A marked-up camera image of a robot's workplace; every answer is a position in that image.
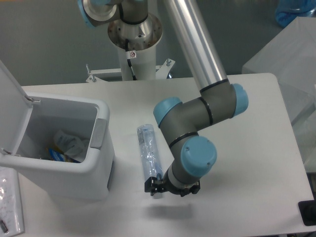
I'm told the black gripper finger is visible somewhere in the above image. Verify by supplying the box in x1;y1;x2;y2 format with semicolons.
144;177;166;195
180;180;200;197

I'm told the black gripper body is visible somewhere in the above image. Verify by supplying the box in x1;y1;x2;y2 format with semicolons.
162;179;182;195

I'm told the crushed clear plastic bottle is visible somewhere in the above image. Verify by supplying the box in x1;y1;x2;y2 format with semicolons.
137;124;163;187

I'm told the clear plastic wrapper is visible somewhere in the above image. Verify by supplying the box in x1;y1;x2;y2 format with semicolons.
53;130;89;162

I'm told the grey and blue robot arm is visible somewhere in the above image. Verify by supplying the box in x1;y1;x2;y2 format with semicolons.
77;0;248;197

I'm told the white trash can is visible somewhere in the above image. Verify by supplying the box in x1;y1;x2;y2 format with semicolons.
0;92;115;200

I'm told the white trash can lid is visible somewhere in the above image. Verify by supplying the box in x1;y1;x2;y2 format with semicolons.
0;63;40;155

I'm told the blue yellow snack wrapper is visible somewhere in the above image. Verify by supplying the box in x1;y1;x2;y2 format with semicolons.
46;148;80;163

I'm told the black device at edge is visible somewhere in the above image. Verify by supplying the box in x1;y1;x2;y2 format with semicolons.
298;200;316;226

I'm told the white clipboard with paper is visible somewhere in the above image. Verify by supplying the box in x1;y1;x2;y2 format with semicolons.
0;167;25;237

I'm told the translucent plastic box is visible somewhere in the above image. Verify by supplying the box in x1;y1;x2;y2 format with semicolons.
242;17;316;173

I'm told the blue water jug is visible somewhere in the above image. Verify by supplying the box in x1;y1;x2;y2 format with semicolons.
275;0;316;28

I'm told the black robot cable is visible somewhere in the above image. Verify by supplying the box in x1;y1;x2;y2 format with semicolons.
124;39;138;81

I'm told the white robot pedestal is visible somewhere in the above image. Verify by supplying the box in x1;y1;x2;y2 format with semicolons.
108;13;162;81

